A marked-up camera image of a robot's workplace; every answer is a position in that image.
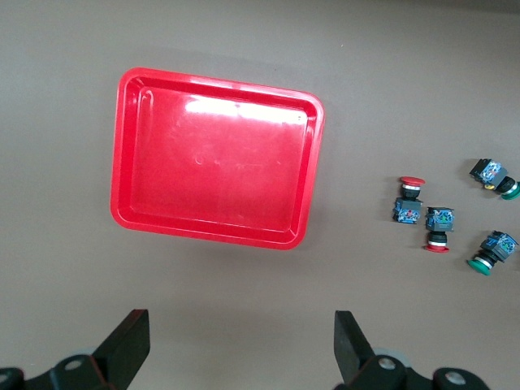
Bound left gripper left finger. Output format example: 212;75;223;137
0;308;152;390

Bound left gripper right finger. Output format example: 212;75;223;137
332;310;488;390

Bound red push button switch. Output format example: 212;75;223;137
424;206;456;254
392;175;427;225

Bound red plastic tray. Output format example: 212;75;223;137
109;67;326;251

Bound brown table mat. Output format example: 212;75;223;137
0;0;520;390

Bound green push button switch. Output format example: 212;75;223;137
469;157;520;202
466;230;520;277

